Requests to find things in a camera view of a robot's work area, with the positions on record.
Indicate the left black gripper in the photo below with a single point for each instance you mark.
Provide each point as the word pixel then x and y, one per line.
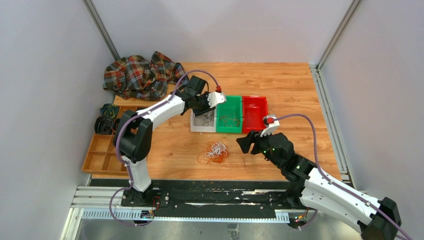
pixel 207 109

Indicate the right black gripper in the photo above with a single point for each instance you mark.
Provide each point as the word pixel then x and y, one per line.
pixel 253 136

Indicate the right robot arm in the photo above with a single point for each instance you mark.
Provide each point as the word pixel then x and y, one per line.
pixel 312 187

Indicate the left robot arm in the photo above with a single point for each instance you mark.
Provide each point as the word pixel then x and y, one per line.
pixel 134 133

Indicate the white plastic bin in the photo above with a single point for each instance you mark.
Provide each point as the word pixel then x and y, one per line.
pixel 203 123

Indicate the green plastic bin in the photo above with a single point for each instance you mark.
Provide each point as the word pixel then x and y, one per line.
pixel 229 115

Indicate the red plastic bin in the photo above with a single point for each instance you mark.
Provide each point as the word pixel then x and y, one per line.
pixel 254 108

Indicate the plaid cloth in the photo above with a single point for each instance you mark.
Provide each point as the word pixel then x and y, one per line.
pixel 137 77

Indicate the green patterned fabric roll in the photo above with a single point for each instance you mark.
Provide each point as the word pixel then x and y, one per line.
pixel 109 110

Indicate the dark fabric roll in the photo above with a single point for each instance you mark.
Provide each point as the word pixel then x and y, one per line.
pixel 104 125

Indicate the wooden compartment tray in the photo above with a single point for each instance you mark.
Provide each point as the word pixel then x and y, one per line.
pixel 101 160

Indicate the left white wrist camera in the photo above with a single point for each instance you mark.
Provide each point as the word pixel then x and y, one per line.
pixel 215 98

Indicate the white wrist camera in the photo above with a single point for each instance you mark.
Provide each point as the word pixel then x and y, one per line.
pixel 215 98
pixel 271 124

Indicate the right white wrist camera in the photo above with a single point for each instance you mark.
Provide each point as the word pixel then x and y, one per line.
pixel 271 124

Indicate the right aluminium frame post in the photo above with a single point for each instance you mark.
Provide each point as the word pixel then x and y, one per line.
pixel 342 26

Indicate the aluminium frame post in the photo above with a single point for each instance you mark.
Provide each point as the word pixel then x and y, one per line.
pixel 342 26
pixel 97 20

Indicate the aluminium front rail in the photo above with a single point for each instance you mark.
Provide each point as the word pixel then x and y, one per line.
pixel 102 200

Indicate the left aluminium frame post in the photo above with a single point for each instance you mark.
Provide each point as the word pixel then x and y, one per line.
pixel 97 20

